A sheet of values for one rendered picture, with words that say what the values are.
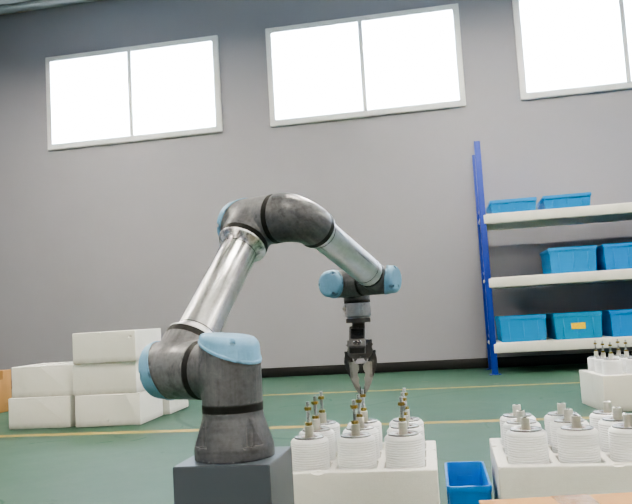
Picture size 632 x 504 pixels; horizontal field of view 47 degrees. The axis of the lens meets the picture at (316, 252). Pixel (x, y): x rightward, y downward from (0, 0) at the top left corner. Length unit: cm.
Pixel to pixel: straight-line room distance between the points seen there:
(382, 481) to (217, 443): 57
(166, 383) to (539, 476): 89
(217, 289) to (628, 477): 101
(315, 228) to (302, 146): 559
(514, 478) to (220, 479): 75
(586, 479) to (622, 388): 213
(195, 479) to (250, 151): 612
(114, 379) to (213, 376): 306
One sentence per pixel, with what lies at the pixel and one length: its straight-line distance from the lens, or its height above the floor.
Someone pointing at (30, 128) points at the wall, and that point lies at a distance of 838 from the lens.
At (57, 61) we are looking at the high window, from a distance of 837.
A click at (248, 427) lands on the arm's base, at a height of 36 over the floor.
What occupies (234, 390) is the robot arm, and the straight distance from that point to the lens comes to 136.
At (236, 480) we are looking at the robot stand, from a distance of 135.
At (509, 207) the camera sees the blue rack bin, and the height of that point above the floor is 136.
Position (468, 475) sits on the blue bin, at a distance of 219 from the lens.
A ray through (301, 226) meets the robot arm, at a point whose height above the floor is 76.
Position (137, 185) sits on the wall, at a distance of 768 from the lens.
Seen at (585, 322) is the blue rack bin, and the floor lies 38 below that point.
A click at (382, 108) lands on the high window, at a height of 251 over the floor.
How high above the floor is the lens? 55
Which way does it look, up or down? 5 degrees up
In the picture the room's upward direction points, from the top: 3 degrees counter-clockwise
